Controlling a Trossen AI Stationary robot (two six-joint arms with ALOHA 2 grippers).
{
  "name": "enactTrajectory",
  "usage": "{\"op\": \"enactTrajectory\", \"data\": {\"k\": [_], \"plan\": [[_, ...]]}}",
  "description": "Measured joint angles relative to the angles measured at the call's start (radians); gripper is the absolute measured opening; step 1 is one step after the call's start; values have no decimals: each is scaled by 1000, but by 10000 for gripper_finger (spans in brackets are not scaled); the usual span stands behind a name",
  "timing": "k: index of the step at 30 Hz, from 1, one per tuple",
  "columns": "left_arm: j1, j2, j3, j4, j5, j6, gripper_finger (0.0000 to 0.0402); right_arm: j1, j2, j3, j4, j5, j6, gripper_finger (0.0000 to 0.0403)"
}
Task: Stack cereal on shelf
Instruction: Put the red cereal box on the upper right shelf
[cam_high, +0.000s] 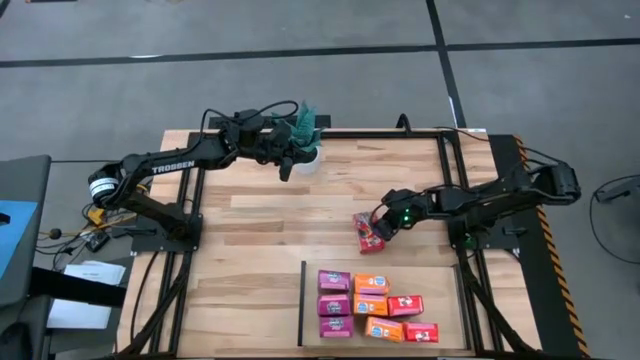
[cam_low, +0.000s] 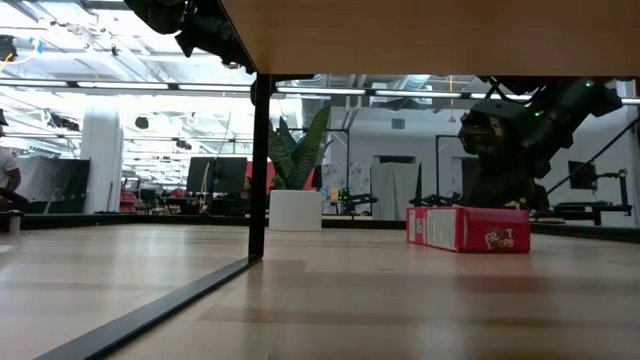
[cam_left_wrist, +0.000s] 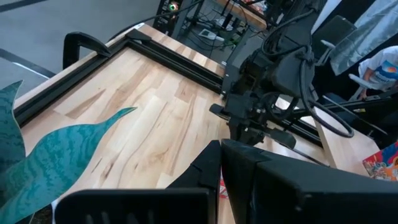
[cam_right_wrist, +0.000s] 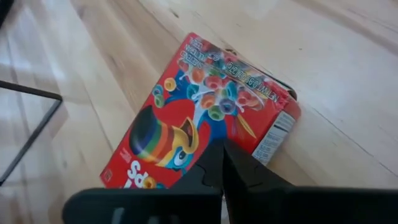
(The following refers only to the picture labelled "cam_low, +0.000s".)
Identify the grey covered cabinet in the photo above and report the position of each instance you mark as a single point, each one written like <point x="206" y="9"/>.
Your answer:
<point x="395" y="190"/>

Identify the black background robot arm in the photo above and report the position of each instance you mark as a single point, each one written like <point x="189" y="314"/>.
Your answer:
<point x="360" y="200"/>
<point x="440" y="201"/>

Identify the small black mounted monitor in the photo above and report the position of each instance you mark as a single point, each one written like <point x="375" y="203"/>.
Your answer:
<point x="580" y="177"/>

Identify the black computer monitor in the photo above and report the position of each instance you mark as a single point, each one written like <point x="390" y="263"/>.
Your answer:
<point x="225" y="175"/>

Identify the white ceiling light strip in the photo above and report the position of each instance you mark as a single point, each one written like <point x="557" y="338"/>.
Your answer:
<point x="215" y="88"/>
<point x="631" y="101"/>
<point x="417" y="94"/>
<point x="35" y="83"/>
<point x="122" y="85"/>
<point x="320" y="91"/>
<point x="472" y="95"/>

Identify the red background object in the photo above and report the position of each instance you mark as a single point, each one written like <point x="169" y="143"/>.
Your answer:
<point x="128" y="200"/>

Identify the small round black hanging device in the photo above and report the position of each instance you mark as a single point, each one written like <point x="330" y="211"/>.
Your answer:
<point x="142" y="122"/>

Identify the red background panel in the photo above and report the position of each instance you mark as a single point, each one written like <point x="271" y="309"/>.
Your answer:
<point x="312" y="181"/>

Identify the grey wall vent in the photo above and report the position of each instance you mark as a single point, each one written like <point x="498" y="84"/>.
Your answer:
<point x="398" y="124"/>

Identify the red Froot Loops box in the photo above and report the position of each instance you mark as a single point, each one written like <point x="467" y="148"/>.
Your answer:
<point x="475" y="232"/>

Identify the black desk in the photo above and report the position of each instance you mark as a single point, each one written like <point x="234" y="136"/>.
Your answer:
<point x="595" y="212"/>

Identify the black aluminium table frame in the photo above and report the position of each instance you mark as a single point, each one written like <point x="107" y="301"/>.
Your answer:
<point x="125" y="219"/>

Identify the white patterned board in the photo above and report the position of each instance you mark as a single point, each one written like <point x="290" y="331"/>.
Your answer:
<point x="357" y="177"/>

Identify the small grey cylinder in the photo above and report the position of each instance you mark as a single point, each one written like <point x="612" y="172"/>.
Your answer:
<point x="15" y="222"/>

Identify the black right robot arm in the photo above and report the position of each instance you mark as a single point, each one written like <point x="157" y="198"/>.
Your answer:
<point x="575" y="110"/>

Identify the green plant in white pot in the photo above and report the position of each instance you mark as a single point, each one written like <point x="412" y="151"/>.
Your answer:
<point x="295" y="210"/>

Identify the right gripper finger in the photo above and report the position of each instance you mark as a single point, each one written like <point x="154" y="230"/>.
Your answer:
<point x="539" y="197"/>
<point x="500" y="185"/>

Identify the wooden shelf on black posts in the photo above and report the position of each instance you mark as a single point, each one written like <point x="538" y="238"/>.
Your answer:
<point x="425" y="35"/>

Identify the black rectangular stand frame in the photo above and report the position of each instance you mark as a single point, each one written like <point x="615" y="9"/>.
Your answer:
<point x="437" y="165"/>

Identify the white pillar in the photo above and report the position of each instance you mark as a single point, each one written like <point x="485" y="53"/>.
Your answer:
<point x="102" y="165"/>

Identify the dark grey partition screen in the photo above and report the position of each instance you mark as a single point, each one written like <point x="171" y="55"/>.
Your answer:
<point x="60" y="182"/>

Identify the black ceiling device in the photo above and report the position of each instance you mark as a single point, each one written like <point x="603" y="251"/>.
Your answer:
<point x="6" y="49"/>

